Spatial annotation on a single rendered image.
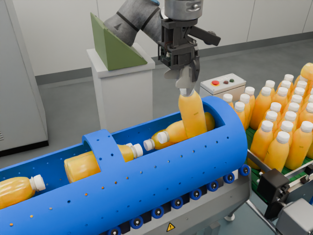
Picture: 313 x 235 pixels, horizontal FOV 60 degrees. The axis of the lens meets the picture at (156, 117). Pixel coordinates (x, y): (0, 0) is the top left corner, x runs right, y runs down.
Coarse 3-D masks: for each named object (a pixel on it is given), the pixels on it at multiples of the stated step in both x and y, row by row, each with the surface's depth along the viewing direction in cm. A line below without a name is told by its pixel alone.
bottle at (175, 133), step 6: (204, 114) 98; (210, 114) 98; (180, 120) 96; (210, 120) 97; (168, 126) 95; (174, 126) 93; (180, 126) 93; (210, 126) 97; (168, 132) 93; (174, 132) 92; (180, 132) 92; (168, 138) 92; (174, 138) 92; (180, 138) 93; (186, 138) 94
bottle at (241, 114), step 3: (234, 108) 113; (237, 111) 112; (240, 111) 111; (243, 111) 113; (237, 114) 112; (240, 114) 112; (243, 114) 112; (240, 117) 112; (243, 117) 112; (243, 120) 113; (243, 123) 114
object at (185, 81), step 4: (184, 68) 70; (188, 68) 71; (184, 72) 71; (188, 72) 71; (184, 76) 71; (188, 76) 72; (180, 80) 71; (184, 80) 72; (188, 80) 72; (176, 84) 71; (180, 84) 72; (184, 84) 72; (188, 84) 73; (192, 84) 73; (180, 88) 72; (184, 88) 73; (188, 88) 73; (192, 88) 74; (188, 92) 75
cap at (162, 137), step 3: (162, 132) 93; (159, 135) 93; (162, 135) 92; (165, 135) 92; (159, 138) 93; (162, 138) 91; (165, 138) 92; (159, 141) 94; (162, 141) 92; (165, 141) 92
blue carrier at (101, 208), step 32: (128, 128) 94; (160, 128) 103; (224, 128) 84; (32, 160) 82; (96, 160) 72; (160, 160) 75; (192, 160) 79; (224, 160) 84; (64, 192) 65; (96, 192) 67; (128, 192) 71; (160, 192) 76; (0, 224) 59; (32, 224) 62; (64, 224) 65; (96, 224) 69
